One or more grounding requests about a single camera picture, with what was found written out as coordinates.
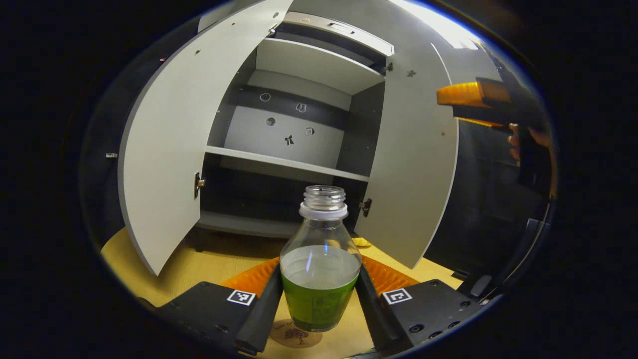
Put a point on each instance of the green label drink bottle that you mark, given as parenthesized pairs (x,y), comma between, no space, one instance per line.
(319,289)

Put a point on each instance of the white cabinet drawer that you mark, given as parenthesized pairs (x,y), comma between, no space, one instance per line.
(364,42)

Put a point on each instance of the long ceiling light panel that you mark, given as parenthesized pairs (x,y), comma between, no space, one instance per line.
(438,22)

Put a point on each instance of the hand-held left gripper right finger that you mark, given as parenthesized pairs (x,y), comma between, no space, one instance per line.
(374,319)

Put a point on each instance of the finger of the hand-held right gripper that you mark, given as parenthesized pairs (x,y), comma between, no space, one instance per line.
(458,94)
(478,121)

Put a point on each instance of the round brown coaster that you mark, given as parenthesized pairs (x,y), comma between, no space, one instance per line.
(294,339)

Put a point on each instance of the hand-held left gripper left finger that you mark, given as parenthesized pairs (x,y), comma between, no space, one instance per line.
(259,319)

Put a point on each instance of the white cabinet door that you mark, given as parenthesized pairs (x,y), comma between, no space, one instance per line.
(174,134)
(413,164)

